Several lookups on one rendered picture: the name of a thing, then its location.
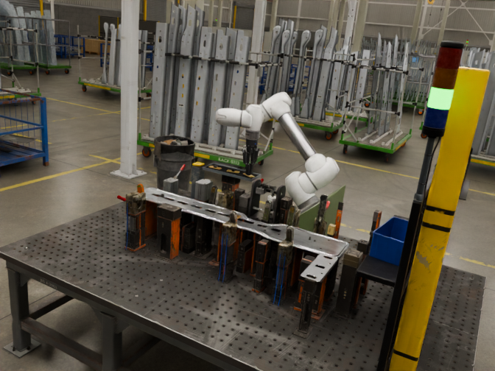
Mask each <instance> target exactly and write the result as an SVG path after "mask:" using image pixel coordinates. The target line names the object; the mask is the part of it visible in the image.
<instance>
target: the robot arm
mask: <svg viewBox="0 0 495 371"><path fill-rule="evenodd" d="M291 104H292V100H291V99H290V97H289V96H288V95H287V93H285V92H280V93H277V94H275V95H273V96H271V97H270V98H269V99H267V100H265V101H264V102H263V103H262V104H261V105H249V106H248V107H247V110H237V109H233V108H222V109H219V110H218V111H217V112H216V118H215V120H216V122H217V123H218V124H221V125H224V126H228V127H244V128H246V130H245V137H246V147H245V149H242V152H243V163H244V164H245V169H246V171H245V174H247V175H249V173H250V174H252V171H253V165H255V163H256V161H257V157H258V154H259V150H260V148H258V147H257V144H258V139H259V133H260V128H261V124H262V123H263V122H266V121H268V120H270V119H272V118H274V119H275V120H277V121H279V122H280V124H281V126H282V127H283V128H284V130H285V131H286V133H287V135H288V136H289V137H290V139H291V140H292V142H293V143H294V145H295V146H296V148H297V149H298V151H299V152H300V154H301V155H302V157H303V159H304V160H305V161H306V162H305V168H306V172H304V173H302V174H301V172H293V173H292V174H290V175H289V176H288V177H286V178H285V185H286V188H287V192H288V194H289V195H290V197H292V198H293V202H294V203H295V204H296V205H297V206H298V209H300V210H301V213H300V214H302V213H303V212H305V211H307V210H308V209H310V208H311V207H313V206H314V205H316V204H318V203H319V202H320V198H317V196H316V195H315V192H316V190H318V189H320V188H322V187H324V186H326V185H327V184H329V183H330V182H331V181H332V180H333V179H334V178H335V177H336V176H337V174H338V172H339V170H340V169H339V167H338V165H337V163H336V161H335V160H334V159H333V158H330V157H327V158H325V157H324V156H323V155H322V154H318V153H316V151H315V149H314V148H313V146H312V145H311V144H310V142H309V140H308V139H307V137H306V136H305V135H304V133H303V131H302V130H301V128H300V127H299V126H298V124H297V122H296V121H295V120H294V118H293V117H292V115H291V110H290V106H291ZM246 150H247V151H246ZM246 152H247V153H246ZM249 162H250V163H249Z"/></svg>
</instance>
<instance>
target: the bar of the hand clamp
mask: <svg viewBox="0 0 495 371"><path fill-rule="evenodd" d="M328 197H329V196H328V195H325V194H321V197H320V204H319V208H318V212H317V220H316V224H318V220H319V217H322V219H321V223H320V225H322V221H323V220H324V216H325V212H326V205H327V201H328Z"/></svg>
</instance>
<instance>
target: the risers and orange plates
mask: <svg viewBox="0 0 495 371"><path fill-rule="evenodd" d="M196 226H197V225H196V224H194V222H192V214H190V213H186V212H183V211H182V213H181V218H180V239H179V250H180V251H181V252H184V253H187V254H189V253H191V252H193V251H194V250H195V239H196ZM252 243H253V241H251V240H249V239H246V240H245V241H243V242H242V243H241V244H240V245H239V251H238V257H237V265H236V272H240V273H243V274H244V273H245V272H246V271H248V270H249V268H251V263H252V256H253V246H252ZM279 244H280V243H279V242H276V241H275V242H274V243H273V248H272V252H271V259H270V270H269V273H268V277H269V278H272V279H273V278H274V277H275V276H276V275H277V265H275V264H276V261H277V254H278V245H279Z"/></svg>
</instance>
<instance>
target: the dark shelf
mask: <svg viewBox="0 0 495 371"><path fill-rule="evenodd" d="M394 217H398V218H400V219H405V220H407V221H409V218H406V217H403V216H397V215H394ZM369 254H370V251H369V253H368V254H367V255H366V257H365V259H364V260H363V262H362V263H361V264H360V266H359V268H358V269H357V272H356V276H358V277H361V278H365V279H368V280H372V281H375V282H378V283H382V284H384V285H387V286H392V287H393V288H394V286H395V282H396V276H397V272H398V268H399V266H396V265H394V264H391V263H388V262H386V261H382V260H380V259H378V258H374V257H371V256H369Z"/></svg>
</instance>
